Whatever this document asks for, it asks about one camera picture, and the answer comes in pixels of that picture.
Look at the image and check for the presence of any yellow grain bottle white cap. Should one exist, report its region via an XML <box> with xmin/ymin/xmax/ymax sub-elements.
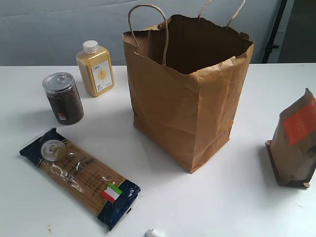
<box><xmin>76</xmin><ymin>40</ymin><xmax>115</xmax><ymax>97</ymax></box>

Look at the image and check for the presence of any dark coffee bean jar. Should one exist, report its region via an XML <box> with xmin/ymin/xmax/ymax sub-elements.
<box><xmin>42</xmin><ymin>72</ymin><xmax>84</xmax><ymax>125</ymax></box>

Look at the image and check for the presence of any white object at bottom edge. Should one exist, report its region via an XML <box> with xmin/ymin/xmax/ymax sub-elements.
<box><xmin>145</xmin><ymin>229</ymin><xmax>165</xmax><ymax>237</ymax></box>

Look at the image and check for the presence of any spaghetti pasta package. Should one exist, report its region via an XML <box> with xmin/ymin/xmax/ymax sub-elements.
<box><xmin>19</xmin><ymin>128</ymin><xmax>141</xmax><ymax>231</ymax></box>

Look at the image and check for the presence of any kraft pouch orange label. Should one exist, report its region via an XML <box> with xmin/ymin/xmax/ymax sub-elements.
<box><xmin>265</xmin><ymin>88</ymin><xmax>316</xmax><ymax>189</ymax></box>

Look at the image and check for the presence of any black stand pole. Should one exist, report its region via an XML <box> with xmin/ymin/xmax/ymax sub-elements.
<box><xmin>262</xmin><ymin>0</ymin><xmax>287</xmax><ymax>64</ymax></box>

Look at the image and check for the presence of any brown paper shopping bag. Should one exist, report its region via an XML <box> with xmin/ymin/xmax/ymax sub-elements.
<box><xmin>122</xmin><ymin>14</ymin><xmax>254</xmax><ymax>173</ymax></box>

